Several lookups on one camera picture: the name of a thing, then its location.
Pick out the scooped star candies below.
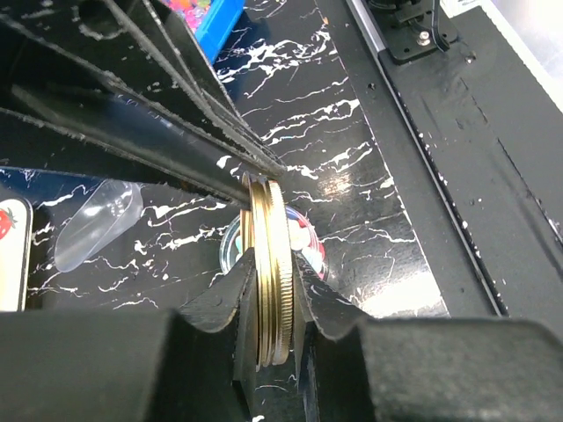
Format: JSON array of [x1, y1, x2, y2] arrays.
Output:
[[232, 210, 326, 278]]

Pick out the clear plastic scoop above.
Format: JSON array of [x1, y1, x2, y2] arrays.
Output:
[[54, 179, 143, 273]]

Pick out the aluminium front rail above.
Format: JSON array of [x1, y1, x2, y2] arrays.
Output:
[[347, 0, 386, 59]]

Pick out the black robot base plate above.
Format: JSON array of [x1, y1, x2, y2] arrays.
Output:
[[314, 0, 563, 324]]

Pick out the strawberry pattern tray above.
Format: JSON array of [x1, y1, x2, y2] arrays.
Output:
[[0, 198, 33, 312]]

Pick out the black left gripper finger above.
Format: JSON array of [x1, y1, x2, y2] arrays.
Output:
[[1, 1, 285, 176], [1, 84, 250, 208]]

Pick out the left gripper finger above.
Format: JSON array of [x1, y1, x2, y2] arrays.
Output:
[[1, 251, 257, 421], [293, 254, 562, 421]]

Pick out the clear plastic jar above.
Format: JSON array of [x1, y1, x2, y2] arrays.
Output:
[[218, 205, 329, 282]]

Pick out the blue bin of gummy candies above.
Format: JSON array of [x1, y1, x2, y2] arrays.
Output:
[[165, 0, 245, 63]]

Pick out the gold jar lid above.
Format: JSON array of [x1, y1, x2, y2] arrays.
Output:
[[240, 172, 294, 368]]

